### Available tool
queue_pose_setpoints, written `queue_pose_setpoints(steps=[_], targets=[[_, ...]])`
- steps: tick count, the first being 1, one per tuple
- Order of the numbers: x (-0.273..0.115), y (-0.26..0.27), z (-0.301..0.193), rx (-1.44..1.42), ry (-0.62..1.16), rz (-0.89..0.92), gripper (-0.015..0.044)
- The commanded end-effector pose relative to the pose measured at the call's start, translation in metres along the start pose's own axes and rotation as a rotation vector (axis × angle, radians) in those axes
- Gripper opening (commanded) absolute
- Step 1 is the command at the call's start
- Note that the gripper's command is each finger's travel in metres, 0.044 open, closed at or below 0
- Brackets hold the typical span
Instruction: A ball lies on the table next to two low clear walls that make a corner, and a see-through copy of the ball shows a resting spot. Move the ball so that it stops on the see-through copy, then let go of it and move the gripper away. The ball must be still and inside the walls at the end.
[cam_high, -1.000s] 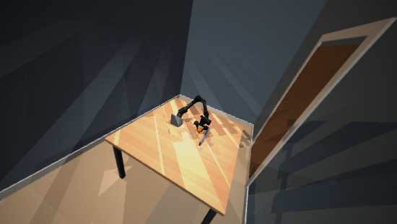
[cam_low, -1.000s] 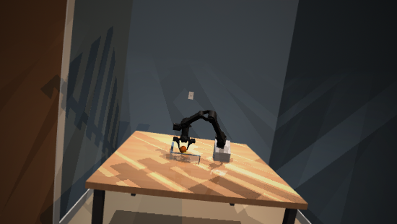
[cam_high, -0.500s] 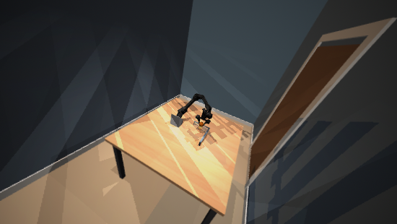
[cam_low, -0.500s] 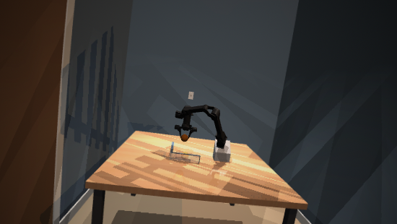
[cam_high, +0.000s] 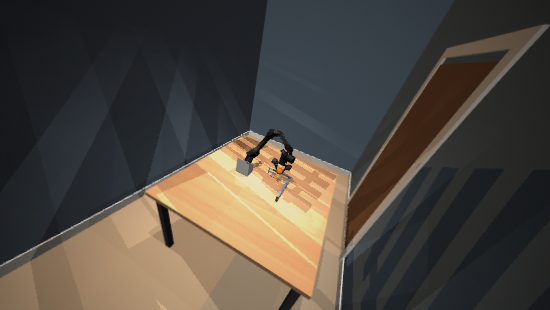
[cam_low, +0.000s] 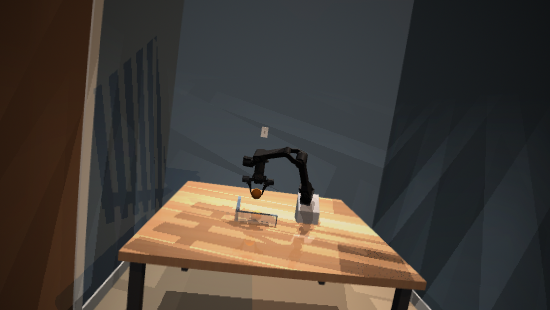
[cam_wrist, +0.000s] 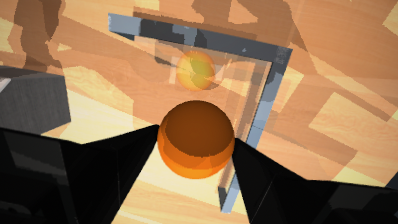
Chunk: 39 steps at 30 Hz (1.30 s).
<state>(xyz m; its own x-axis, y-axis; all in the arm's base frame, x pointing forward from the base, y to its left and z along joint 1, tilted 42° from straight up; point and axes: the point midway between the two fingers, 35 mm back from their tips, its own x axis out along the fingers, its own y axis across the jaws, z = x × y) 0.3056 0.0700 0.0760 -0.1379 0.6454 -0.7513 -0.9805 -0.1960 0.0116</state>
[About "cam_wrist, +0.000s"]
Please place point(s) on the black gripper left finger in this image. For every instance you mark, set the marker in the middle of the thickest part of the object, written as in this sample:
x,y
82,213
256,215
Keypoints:
x,y
93,178

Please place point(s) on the clear l-shaped low wall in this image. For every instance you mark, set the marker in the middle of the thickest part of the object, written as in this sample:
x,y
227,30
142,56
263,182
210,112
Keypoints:
x,y
258,78

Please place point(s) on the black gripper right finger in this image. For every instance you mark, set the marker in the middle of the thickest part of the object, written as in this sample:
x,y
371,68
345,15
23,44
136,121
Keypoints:
x,y
273,194

